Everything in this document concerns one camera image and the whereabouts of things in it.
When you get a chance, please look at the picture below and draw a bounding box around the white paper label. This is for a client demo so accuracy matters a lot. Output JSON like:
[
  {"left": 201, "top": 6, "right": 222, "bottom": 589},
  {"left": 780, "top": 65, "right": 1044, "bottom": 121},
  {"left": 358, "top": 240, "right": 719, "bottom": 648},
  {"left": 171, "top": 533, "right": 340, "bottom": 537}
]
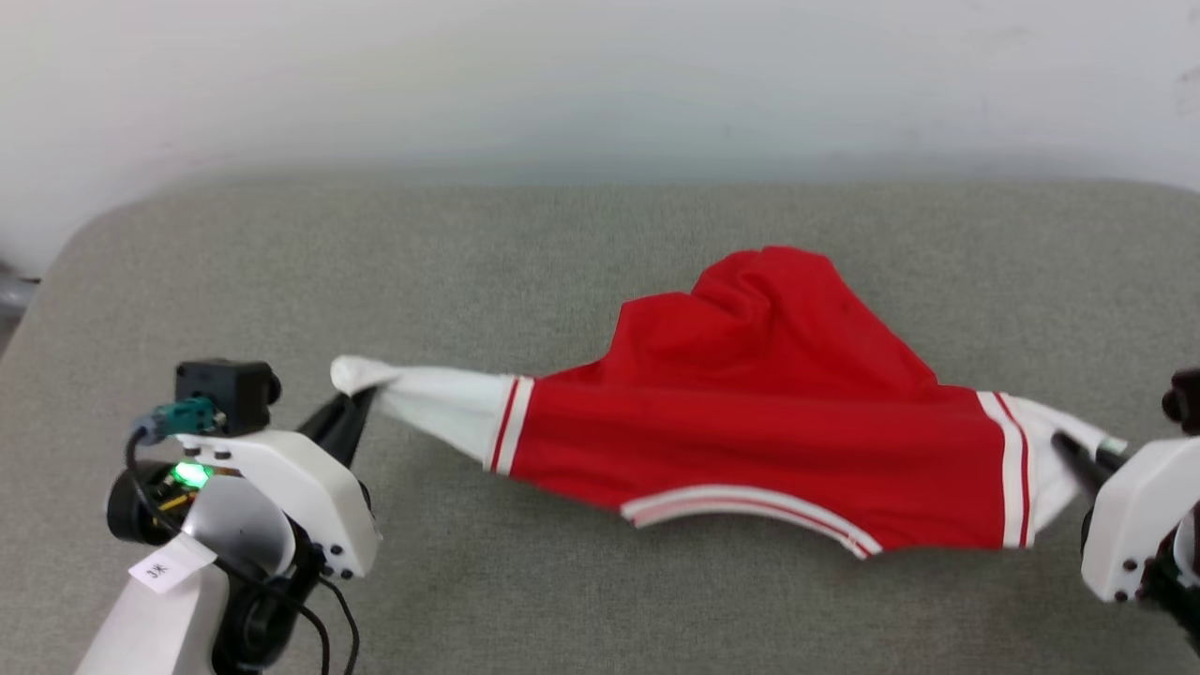
[{"left": 127, "top": 533, "right": 218, "bottom": 595}]

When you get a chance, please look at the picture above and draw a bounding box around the teal left camera connector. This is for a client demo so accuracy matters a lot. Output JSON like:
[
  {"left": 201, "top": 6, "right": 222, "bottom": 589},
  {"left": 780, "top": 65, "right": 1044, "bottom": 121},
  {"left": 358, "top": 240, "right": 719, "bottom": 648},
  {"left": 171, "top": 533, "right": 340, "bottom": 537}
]
[{"left": 130, "top": 397, "right": 222, "bottom": 443}]

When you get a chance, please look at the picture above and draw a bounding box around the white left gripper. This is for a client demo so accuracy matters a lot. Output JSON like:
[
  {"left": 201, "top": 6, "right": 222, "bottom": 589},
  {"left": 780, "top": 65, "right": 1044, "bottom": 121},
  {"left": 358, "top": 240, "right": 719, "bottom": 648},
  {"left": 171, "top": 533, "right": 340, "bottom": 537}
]
[{"left": 106, "top": 385, "right": 382, "bottom": 580}]

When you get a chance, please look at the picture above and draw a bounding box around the grey metal frame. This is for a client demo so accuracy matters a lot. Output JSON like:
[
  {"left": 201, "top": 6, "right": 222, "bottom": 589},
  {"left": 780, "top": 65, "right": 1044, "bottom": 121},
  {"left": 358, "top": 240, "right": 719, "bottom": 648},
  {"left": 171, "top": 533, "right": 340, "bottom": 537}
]
[{"left": 0, "top": 261, "right": 42, "bottom": 350}]

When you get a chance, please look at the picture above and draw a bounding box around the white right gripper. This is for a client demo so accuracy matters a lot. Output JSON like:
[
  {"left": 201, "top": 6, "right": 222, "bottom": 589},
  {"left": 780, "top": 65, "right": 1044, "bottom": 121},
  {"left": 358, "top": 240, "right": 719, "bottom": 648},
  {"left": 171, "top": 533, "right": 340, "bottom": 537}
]
[{"left": 1051, "top": 431, "right": 1200, "bottom": 604}]

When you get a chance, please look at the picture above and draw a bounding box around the grey fabric sofa cushion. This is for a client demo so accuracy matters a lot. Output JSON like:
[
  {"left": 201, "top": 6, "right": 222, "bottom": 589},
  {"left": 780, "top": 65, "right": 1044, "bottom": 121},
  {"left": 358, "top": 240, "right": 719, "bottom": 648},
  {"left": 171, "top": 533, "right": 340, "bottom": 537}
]
[{"left": 0, "top": 178, "right": 1200, "bottom": 675}]

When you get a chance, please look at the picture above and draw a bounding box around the red white sports jersey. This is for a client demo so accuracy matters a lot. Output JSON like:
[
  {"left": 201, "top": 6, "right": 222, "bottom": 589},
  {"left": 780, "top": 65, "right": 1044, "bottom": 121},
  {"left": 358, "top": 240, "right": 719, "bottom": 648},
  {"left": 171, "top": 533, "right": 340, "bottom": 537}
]
[{"left": 330, "top": 246, "right": 1131, "bottom": 562}]

